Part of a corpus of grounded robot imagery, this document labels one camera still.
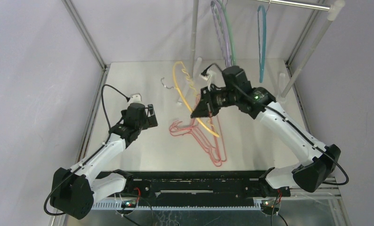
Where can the right aluminium frame post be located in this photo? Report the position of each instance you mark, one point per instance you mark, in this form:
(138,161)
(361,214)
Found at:
(301,39)

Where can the purple wavy hanger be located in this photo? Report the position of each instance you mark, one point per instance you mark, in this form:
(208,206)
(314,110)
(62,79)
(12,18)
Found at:
(221,34)

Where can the aluminium frame post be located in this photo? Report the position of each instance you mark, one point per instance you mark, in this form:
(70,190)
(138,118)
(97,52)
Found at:
(85,34)
(301,39)

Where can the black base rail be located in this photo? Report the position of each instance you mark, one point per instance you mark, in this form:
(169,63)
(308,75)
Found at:
(198,189)

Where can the teal wavy hanger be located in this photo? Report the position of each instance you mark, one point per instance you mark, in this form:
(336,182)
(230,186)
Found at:
(262,39)

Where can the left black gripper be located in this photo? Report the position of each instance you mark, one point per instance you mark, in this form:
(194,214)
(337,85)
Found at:
(151,120)

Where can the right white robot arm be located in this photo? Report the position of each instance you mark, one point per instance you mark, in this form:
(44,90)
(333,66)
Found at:
(316,159)

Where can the metal hanging rod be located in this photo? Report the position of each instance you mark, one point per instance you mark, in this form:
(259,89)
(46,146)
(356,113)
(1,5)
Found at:
(299,4)

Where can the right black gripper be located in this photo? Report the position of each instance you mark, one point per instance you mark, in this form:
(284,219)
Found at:
(208,101)

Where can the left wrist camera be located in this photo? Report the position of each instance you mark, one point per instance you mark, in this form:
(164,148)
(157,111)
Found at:
(135,98)

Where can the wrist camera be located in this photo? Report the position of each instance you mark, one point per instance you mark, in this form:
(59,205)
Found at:
(210,77)
(135,98)

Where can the green wavy hanger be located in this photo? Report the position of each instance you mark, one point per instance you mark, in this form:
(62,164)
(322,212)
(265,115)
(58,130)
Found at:
(230,34)

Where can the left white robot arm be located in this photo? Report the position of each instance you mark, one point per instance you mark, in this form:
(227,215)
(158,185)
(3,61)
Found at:
(76,189)

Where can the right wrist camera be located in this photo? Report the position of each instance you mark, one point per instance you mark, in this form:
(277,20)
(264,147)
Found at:
(210,77)

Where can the left aluminium frame post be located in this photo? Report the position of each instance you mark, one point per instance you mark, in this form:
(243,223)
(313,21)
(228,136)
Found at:
(85,34)

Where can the white clothes rack frame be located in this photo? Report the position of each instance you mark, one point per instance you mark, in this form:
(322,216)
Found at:
(220,15)

